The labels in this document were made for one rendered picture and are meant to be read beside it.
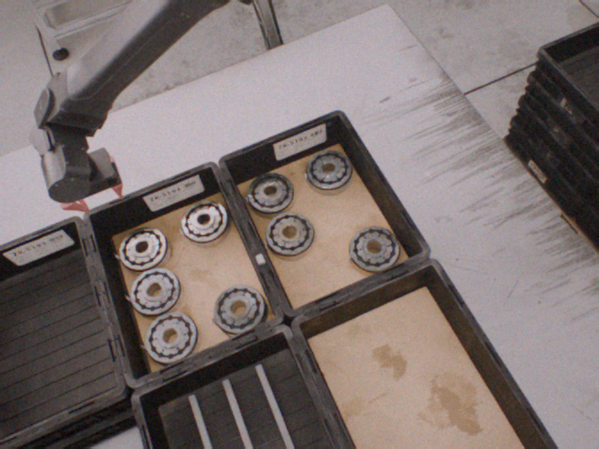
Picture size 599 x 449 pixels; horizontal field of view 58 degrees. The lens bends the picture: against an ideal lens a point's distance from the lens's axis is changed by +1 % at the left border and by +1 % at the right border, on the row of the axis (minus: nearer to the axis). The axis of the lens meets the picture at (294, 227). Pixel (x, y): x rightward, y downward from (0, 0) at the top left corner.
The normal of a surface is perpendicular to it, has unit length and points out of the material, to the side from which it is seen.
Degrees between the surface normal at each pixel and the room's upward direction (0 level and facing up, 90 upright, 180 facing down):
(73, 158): 45
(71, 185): 90
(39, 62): 0
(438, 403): 0
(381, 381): 0
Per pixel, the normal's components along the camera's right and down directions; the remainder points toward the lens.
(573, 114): -0.91, 0.40
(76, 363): -0.10, -0.47
